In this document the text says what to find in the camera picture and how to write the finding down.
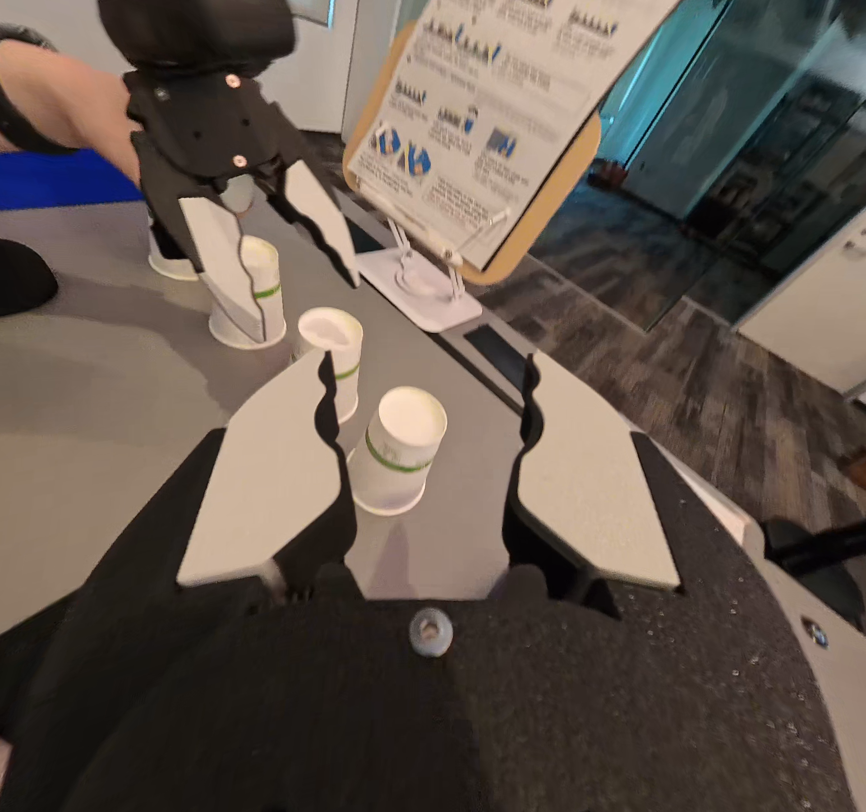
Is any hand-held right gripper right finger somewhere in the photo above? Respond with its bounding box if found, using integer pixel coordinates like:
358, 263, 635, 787
504, 350, 682, 600

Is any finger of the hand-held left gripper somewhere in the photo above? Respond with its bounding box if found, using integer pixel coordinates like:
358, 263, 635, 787
266, 160, 361, 289
177, 195, 268, 345

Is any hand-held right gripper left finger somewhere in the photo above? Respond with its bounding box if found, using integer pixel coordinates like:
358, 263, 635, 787
176, 350, 358, 606

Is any blue plastic bin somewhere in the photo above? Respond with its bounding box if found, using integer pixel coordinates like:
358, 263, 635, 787
0, 149, 146, 204

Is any person's left hand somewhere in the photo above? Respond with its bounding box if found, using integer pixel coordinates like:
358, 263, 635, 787
0, 41, 143, 184

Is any black rectangular table plate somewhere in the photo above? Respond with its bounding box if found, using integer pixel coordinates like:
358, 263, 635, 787
463, 325, 535, 394

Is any black textured wrist pad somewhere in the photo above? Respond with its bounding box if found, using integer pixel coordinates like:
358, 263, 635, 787
0, 239, 58, 317

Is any black wrist band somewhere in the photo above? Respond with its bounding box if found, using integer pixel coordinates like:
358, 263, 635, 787
0, 23, 81, 156

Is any printed instruction poster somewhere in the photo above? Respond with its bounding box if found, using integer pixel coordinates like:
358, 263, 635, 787
352, 0, 725, 272

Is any instruction poster on stand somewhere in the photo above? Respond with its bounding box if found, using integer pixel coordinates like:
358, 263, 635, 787
341, 21, 602, 285

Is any white door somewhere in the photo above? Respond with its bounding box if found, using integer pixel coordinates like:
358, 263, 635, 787
736, 206, 866, 407

